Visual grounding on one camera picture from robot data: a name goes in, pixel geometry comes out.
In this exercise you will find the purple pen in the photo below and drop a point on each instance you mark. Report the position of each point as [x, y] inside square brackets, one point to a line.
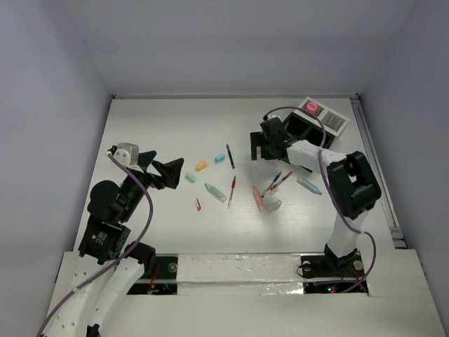
[231, 160]

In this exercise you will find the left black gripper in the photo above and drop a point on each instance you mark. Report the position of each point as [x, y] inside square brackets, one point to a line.
[170, 170]

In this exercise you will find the white grey tray box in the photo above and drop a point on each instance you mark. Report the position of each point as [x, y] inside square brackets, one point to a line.
[334, 122]

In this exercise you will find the green eraser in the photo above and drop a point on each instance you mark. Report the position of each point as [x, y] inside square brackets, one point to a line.
[190, 177]

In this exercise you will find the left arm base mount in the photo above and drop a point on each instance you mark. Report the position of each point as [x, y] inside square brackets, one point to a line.
[161, 281]

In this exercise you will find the blue highlighter marker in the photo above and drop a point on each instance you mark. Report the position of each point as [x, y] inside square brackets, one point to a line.
[309, 186]

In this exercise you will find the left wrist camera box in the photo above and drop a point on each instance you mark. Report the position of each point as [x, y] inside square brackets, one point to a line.
[125, 153]

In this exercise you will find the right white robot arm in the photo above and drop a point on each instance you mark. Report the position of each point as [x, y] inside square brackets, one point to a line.
[348, 178]

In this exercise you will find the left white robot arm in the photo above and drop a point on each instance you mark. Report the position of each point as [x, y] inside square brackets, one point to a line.
[108, 264]

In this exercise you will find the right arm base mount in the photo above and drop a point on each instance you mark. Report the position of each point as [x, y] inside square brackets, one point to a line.
[319, 276]

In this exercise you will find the green highlighter marker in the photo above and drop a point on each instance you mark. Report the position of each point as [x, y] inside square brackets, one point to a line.
[216, 193]

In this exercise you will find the aluminium rail right edge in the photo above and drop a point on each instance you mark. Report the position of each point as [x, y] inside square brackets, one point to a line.
[385, 200]

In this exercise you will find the orange highlighter marker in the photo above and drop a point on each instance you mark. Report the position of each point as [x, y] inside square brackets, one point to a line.
[258, 199]

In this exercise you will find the orange eraser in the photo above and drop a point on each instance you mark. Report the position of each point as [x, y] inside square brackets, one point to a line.
[201, 166]

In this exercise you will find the blue eraser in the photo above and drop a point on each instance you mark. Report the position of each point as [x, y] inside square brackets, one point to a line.
[220, 158]

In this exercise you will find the foil tape strip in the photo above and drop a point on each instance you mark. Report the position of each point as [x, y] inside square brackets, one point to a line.
[231, 274]

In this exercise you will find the small red clip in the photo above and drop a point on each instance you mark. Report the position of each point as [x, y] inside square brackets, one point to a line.
[198, 204]

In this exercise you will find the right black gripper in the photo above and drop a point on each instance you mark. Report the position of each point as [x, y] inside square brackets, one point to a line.
[258, 138]

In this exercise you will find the pink cylinder sharpener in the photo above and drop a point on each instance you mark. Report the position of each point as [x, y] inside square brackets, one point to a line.
[312, 108]

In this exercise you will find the black two-compartment pen holder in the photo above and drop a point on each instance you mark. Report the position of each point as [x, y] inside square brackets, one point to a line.
[298, 128]

